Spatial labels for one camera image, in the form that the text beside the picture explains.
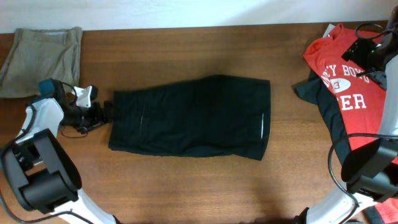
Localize black garment under t-shirt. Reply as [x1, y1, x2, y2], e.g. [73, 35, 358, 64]
[294, 70, 352, 166]

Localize red printed t-shirt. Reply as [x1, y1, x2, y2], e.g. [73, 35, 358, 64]
[303, 23, 398, 224]

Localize white paper tag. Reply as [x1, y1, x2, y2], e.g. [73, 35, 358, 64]
[323, 24, 335, 38]

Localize folded khaki shorts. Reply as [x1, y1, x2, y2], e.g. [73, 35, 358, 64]
[1, 27, 83, 98]

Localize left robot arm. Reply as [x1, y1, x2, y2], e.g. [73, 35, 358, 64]
[1, 78, 119, 224]

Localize black shorts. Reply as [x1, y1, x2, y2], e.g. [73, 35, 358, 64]
[108, 75, 271, 161]

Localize right black cable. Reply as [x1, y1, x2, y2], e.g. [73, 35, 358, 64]
[327, 22, 398, 224]

